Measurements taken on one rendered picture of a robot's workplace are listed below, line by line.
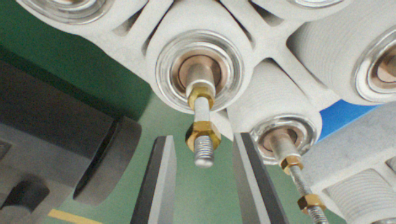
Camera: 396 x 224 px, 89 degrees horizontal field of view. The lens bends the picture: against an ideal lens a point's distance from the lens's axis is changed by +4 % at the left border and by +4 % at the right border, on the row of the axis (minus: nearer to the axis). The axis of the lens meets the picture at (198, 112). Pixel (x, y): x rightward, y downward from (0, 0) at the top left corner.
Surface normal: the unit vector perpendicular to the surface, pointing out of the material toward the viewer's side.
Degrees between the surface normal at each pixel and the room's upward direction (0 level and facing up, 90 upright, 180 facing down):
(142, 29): 0
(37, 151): 45
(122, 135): 79
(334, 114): 88
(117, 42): 0
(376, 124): 90
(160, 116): 0
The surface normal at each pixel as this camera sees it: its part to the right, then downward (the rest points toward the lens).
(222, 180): 0.02, 0.59
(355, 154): -0.76, -0.51
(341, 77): -0.62, 0.65
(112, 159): 0.51, -0.18
